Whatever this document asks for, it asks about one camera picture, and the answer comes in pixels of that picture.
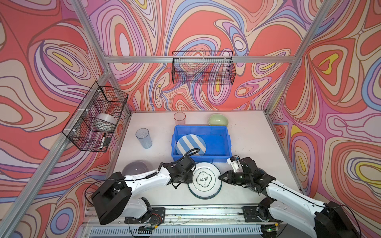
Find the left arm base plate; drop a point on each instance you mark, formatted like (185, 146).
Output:
(154, 216)

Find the light green bowl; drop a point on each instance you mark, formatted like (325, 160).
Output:
(218, 120)

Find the black wire basket on left wall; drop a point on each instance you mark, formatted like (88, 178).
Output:
(80, 130)

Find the large blue striped plate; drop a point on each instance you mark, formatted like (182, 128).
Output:
(189, 142)

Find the blue plastic bin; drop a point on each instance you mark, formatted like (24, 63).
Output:
(217, 139)

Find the black marker pen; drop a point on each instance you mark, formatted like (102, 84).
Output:
(102, 141)

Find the black wire basket on back wall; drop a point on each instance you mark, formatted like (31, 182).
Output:
(203, 67)

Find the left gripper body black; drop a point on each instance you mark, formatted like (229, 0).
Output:
(186, 178)

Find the blue-grey translucent cup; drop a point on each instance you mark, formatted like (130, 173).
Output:
(144, 138)

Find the pink translucent cup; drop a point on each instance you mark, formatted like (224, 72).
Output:
(180, 118)

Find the white plate with flower emblem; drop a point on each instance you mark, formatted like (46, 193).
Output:
(205, 181)

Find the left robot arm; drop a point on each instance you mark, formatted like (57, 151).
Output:
(117, 196)

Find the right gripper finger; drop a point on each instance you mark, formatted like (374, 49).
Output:
(227, 176)
(229, 181)

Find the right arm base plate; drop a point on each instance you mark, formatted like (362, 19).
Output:
(257, 214)

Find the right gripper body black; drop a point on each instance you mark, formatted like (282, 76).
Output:
(241, 178)

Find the grey lilac bowl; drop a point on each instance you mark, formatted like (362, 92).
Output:
(135, 168)

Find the aluminium front rail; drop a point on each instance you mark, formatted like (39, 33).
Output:
(178, 215)

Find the white tape roll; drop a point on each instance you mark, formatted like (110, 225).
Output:
(105, 122)

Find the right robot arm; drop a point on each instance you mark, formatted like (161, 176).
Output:
(331, 222)

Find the black wire basket on wall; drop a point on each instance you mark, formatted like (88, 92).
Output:
(203, 67)
(80, 130)

